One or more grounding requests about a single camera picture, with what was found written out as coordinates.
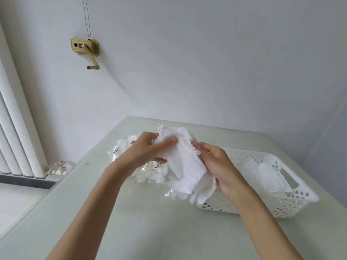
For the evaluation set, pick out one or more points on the person's left hand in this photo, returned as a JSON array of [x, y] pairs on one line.
[[141, 154]]

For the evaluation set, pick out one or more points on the person's right hand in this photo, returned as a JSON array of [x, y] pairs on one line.
[[225, 170]]

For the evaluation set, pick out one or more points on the clear bear-print plastic bag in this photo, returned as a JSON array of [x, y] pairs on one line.
[[116, 151]]

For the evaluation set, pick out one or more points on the white cotton glove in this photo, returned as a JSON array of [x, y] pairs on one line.
[[187, 162]]

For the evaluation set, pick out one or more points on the stack of white gloves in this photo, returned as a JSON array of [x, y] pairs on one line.
[[271, 176]]

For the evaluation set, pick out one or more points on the white perforated plastic basket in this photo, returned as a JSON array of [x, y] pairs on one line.
[[298, 205]]

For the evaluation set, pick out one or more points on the person's right forearm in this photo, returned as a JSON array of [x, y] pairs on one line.
[[265, 230]]

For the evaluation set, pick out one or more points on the person's left forearm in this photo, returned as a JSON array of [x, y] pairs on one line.
[[86, 219]]

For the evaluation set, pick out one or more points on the white radiator valve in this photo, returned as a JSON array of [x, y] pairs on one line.
[[59, 169]]

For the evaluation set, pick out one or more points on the white column radiator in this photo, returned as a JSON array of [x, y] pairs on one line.
[[19, 132]]

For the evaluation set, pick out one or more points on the brass wall crank winch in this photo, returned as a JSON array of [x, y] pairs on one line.
[[93, 47]]

